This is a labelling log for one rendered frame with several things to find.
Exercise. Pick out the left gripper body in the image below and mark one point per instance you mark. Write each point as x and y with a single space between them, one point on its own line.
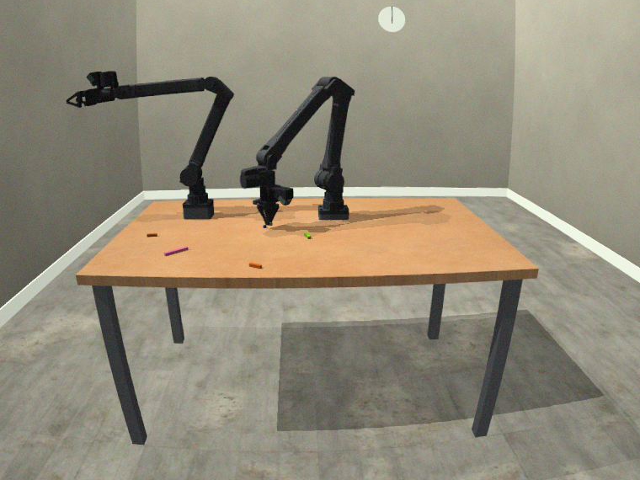
265 205

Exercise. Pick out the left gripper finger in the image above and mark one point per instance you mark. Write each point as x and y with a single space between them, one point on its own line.
273 214
261 211

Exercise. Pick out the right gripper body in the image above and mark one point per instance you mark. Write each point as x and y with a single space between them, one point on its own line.
89 101

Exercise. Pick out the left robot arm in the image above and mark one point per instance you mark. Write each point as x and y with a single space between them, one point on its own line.
270 153

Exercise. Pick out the pink rod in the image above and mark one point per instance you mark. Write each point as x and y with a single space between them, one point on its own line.
176 251

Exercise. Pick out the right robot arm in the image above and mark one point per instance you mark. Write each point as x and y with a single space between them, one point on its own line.
190 176

